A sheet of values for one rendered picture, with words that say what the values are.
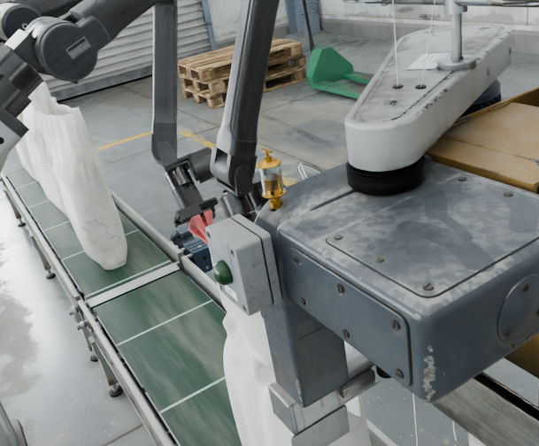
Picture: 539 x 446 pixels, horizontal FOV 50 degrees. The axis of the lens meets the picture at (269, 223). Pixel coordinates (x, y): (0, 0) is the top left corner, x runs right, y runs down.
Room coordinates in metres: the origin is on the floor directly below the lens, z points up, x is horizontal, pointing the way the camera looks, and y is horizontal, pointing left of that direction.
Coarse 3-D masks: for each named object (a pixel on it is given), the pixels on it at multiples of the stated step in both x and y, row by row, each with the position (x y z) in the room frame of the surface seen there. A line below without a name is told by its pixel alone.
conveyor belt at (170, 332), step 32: (160, 288) 2.04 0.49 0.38; (192, 288) 1.99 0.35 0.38; (128, 320) 1.85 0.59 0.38; (160, 320) 1.81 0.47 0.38; (192, 320) 1.77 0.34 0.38; (128, 352) 1.65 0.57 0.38; (160, 352) 1.62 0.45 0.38; (192, 352) 1.59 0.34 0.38; (160, 384) 1.46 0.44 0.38; (192, 384) 1.43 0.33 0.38; (224, 384) 1.41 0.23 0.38; (192, 416) 1.29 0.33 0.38; (224, 416) 1.27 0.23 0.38
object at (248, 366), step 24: (240, 312) 1.02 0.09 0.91; (240, 336) 1.05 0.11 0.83; (264, 336) 0.92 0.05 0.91; (240, 360) 0.98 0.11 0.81; (264, 360) 0.93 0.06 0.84; (240, 384) 0.97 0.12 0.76; (264, 384) 0.90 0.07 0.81; (240, 408) 1.01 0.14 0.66; (264, 408) 0.88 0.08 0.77; (360, 408) 0.75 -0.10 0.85; (240, 432) 1.02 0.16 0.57; (264, 432) 0.90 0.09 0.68; (288, 432) 0.82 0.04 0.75; (360, 432) 0.79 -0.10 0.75
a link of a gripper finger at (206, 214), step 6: (186, 210) 1.17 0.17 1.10; (192, 210) 1.17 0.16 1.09; (198, 210) 1.17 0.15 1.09; (204, 210) 1.17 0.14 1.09; (210, 210) 1.18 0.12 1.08; (180, 216) 1.16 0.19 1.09; (186, 216) 1.16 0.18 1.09; (192, 216) 1.16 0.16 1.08; (204, 216) 1.17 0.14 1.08; (210, 216) 1.17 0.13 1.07; (204, 222) 1.18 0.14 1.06; (210, 222) 1.16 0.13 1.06
